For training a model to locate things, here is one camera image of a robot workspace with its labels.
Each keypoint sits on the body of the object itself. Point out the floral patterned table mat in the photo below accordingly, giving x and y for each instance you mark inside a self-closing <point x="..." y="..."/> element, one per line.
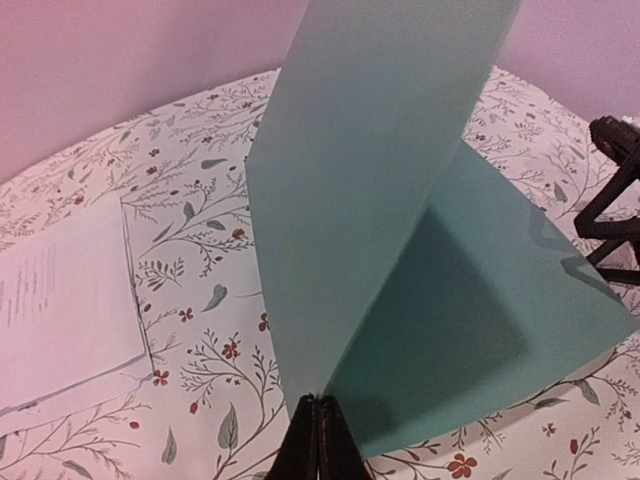
<point x="212" y="408"/>

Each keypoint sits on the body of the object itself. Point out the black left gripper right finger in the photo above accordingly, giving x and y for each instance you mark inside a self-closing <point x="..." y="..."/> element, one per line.
<point x="338" y="457"/>

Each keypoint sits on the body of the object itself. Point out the white printed paper sheet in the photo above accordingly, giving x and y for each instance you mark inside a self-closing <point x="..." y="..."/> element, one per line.
<point x="70" y="328"/>

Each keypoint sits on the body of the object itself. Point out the teal plastic folder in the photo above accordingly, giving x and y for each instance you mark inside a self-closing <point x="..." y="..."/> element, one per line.
<point x="402" y="273"/>

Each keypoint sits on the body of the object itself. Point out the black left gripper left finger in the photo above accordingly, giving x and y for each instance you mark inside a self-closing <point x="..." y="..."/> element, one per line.
<point x="296" y="458"/>

